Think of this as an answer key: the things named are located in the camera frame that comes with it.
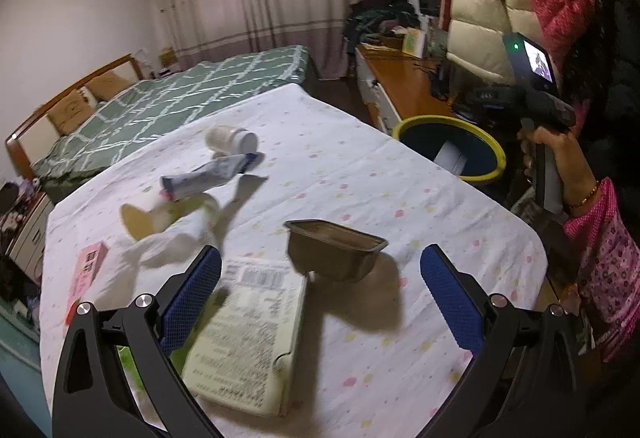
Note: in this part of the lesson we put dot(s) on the wooden desk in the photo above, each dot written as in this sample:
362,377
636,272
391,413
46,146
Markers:
405,82

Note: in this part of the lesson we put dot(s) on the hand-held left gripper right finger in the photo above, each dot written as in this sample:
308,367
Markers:
450,298

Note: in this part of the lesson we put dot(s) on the yellow rimmed blue bin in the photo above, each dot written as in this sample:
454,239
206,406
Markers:
425,142

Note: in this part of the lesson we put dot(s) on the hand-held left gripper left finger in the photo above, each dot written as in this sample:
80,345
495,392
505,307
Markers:
192,290

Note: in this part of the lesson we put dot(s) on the person's right forearm pink sleeve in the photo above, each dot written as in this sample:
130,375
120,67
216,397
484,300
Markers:
610,258

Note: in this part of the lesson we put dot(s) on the brown plastic tray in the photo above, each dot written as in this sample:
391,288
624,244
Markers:
330,253

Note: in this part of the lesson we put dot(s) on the pile of dark clothes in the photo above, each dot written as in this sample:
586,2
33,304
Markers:
380,12

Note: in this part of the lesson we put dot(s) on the white tissue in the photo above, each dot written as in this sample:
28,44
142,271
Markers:
170,248

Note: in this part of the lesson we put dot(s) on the pale green box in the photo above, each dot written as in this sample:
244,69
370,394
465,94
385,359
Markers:
414,42

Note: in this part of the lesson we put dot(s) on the pale green printed carton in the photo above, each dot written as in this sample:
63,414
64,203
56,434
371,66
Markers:
250,333

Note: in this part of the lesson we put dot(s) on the person's right hand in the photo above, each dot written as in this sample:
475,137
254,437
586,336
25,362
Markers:
570,157

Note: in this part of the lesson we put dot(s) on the dark green mattress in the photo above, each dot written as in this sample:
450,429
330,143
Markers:
312,70

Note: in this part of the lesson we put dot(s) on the pink small box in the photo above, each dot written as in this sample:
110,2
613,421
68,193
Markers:
87,275

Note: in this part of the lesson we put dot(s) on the brown pillow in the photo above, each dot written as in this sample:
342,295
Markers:
110,85
70,112

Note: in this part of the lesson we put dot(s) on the white drawer cabinet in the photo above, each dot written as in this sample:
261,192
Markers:
30,233

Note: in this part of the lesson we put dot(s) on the white pill bottle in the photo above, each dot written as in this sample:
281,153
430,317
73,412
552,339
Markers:
225,137

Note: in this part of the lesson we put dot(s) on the yellow box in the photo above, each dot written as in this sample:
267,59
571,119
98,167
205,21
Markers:
167,57

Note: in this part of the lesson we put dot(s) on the white paper packet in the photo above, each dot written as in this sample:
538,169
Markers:
452,157

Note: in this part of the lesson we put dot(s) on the green quilted bed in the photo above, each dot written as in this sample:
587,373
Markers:
200,87

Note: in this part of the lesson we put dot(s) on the wooden bed headboard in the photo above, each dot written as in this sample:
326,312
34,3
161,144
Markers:
15,152

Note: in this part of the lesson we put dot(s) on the grey blue tube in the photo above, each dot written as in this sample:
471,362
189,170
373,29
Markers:
210,172

